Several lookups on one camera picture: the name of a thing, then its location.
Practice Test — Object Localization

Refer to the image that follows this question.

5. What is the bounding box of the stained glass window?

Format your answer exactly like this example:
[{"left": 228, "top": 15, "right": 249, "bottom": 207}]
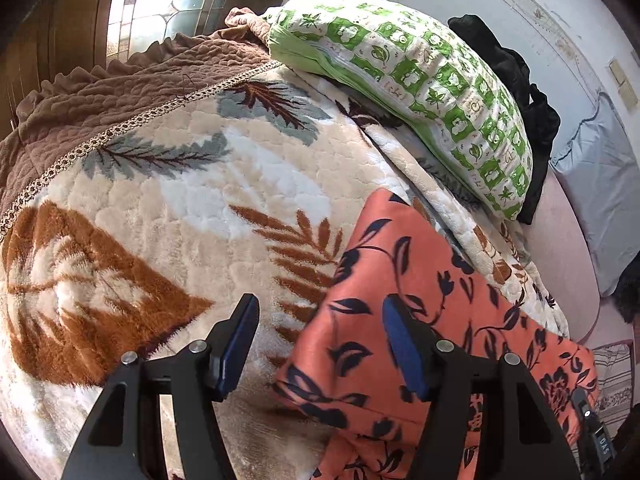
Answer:
[{"left": 105, "top": 0, "right": 302, "bottom": 69}]

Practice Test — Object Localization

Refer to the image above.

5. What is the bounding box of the dark fuzzy cloth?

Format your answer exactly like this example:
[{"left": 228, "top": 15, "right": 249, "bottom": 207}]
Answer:
[{"left": 612, "top": 269, "right": 640, "bottom": 326}]

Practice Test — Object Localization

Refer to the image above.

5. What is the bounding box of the striped cloth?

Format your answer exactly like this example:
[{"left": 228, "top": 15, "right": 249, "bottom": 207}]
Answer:
[{"left": 592, "top": 342, "right": 636, "bottom": 416}]

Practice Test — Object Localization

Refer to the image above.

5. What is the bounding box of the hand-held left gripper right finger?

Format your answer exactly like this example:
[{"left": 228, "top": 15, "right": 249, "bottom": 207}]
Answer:
[{"left": 382, "top": 293, "right": 584, "bottom": 480}]

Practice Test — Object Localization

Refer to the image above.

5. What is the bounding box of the leaf print fleece blanket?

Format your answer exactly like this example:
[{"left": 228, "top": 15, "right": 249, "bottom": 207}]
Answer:
[{"left": 0, "top": 60, "right": 571, "bottom": 480}]

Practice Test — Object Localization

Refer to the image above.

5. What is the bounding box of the pink bed sheet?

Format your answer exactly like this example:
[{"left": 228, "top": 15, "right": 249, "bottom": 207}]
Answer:
[{"left": 522, "top": 167, "right": 640, "bottom": 352}]

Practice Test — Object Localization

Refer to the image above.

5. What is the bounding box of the beige wall switch plate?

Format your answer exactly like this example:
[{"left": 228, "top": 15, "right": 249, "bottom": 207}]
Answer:
[{"left": 607, "top": 59, "right": 635, "bottom": 111}]

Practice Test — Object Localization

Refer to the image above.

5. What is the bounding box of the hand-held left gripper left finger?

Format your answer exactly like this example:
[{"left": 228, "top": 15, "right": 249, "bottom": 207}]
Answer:
[{"left": 62, "top": 293, "right": 261, "bottom": 480}]

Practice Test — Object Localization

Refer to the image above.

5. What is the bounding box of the grey pillow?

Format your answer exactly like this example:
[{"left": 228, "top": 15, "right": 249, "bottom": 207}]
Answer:
[{"left": 549, "top": 92, "right": 640, "bottom": 297}]

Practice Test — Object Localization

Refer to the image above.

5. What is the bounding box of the orange floral garment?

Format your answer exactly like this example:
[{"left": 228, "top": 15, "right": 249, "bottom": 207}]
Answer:
[{"left": 272, "top": 187, "right": 601, "bottom": 480}]

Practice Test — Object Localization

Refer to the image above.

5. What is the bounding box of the black garment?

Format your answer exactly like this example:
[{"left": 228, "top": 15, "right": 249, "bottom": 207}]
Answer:
[{"left": 447, "top": 14, "right": 561, "bottom": 226}]

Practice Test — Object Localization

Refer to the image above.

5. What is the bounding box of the brown quilted bedspread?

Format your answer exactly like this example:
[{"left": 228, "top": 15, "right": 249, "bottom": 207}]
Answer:
[{"left": 0, "top": 7, "right": 282, "bottom": 242}]

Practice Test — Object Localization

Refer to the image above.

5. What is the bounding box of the green patterned pillow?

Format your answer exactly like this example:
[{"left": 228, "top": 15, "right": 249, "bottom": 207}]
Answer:
[{"left": 262, "top": 0, "right": 535, "bottom": 221}]

